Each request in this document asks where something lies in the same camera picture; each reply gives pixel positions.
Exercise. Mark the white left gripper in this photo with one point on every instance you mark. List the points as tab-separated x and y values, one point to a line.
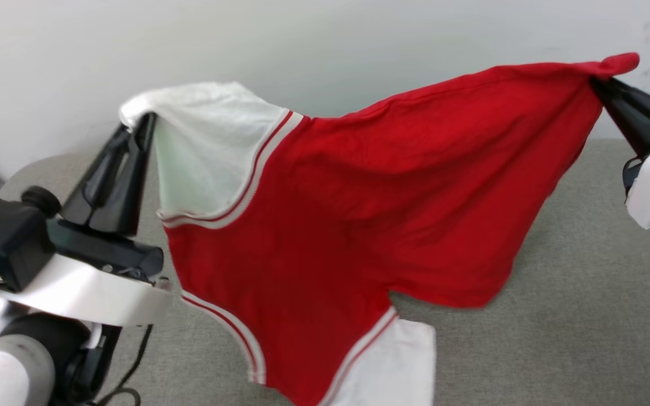
88	293

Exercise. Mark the red and white garment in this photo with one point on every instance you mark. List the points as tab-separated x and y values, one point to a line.
359	197

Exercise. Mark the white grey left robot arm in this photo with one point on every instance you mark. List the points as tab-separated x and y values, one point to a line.
3	372

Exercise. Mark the grey fabric sofa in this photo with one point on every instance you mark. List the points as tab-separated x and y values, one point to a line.
584	316

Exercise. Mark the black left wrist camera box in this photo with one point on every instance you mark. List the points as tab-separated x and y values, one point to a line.
3	237

